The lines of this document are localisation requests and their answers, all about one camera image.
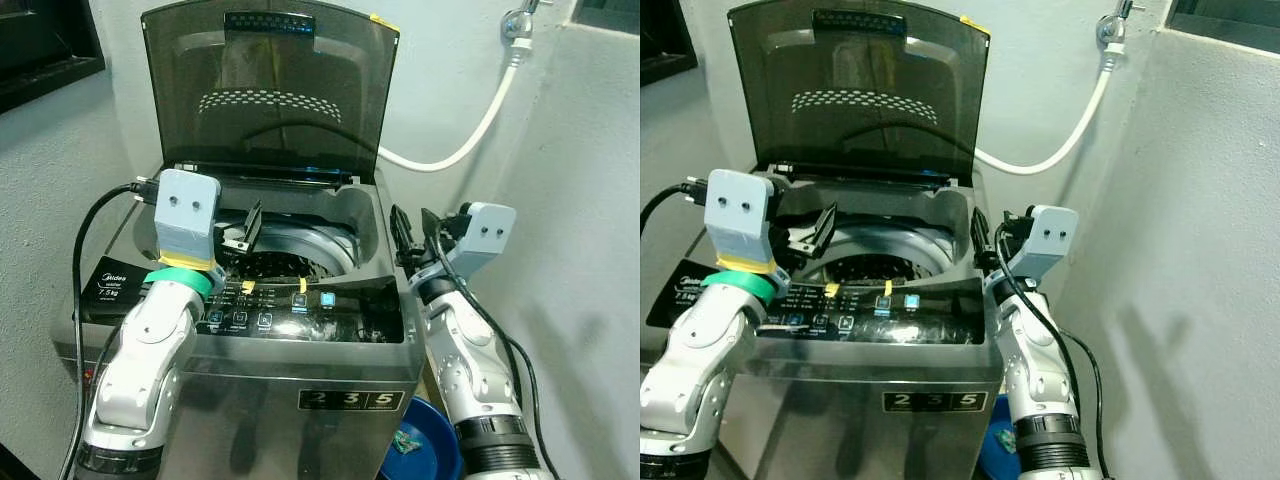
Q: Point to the blue plastic basin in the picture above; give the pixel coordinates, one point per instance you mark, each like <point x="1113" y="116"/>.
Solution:
<point x="1000" y="462"/>
<point x="435" y="440"/>

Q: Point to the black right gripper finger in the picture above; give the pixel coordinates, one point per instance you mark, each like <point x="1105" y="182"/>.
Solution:
<point x="982" y="242"/>
<point x="1010" y="224"/>
<point x="402" y="240"/>
<point x="432" y="232"/>

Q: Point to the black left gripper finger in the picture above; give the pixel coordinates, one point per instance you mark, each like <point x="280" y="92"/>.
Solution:
<point x="832" y="225"/>
<point x="249" y="230"/>
<point x="819" y="232"/>
<point x="259" y="222"/>

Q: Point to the smoked transparent washer lid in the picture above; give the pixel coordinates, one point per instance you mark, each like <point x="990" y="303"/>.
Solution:
<point x="860" y="110"/>
<point x="270" y="110"/>

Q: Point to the metal water tap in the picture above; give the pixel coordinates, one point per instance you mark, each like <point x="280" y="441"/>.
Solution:
<point x="517" y="25"/>
<point x="1110" y="30"/>

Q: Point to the grey washing machine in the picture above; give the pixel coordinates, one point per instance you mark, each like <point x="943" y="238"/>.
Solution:
<point x="880" y="440"/>
<point x="300" y="440"/>

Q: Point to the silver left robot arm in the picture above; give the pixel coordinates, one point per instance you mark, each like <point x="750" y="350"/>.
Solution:
<point x="150" y="350"/>
<point x="710" y="340"/>

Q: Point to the dark window frame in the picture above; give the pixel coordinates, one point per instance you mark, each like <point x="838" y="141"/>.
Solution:
<point x="1230" y="20"/>
<point x="610" y="12"/>
<point x="665" y="35"/>
<point x="40" y="50"/>

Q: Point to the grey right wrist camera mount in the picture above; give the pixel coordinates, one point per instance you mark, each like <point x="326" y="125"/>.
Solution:
<point x="1048" y="240"/>
<point x="485" y="235"/>

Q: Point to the small green object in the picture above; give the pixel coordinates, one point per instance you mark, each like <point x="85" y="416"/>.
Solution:
<point x="1002" y="439"/>
<point x="405" y="441"/>

